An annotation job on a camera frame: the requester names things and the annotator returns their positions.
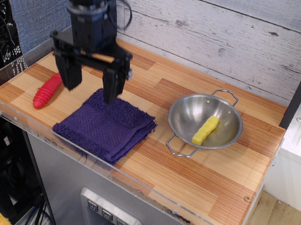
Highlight purple towel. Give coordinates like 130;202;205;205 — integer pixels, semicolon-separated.
52;88;156;165

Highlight red handled metal spoon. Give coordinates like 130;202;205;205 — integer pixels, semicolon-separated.
33;73;62;109

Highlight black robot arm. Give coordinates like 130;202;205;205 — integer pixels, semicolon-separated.
51;0;132;104

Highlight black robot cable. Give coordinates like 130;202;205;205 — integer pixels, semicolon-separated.
107;0;135;31

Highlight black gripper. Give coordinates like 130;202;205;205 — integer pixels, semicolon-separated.
52;13;132;104

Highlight clear acrylic table guard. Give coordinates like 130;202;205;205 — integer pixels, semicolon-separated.
0;3;282;225

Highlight yellow toy fry piece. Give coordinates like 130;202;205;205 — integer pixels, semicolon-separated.
191;116;219;145

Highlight silver dispenser button panel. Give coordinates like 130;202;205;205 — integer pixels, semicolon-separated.
80;187;142;225

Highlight white ribbed box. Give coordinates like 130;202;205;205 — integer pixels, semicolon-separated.
264;104;301;211

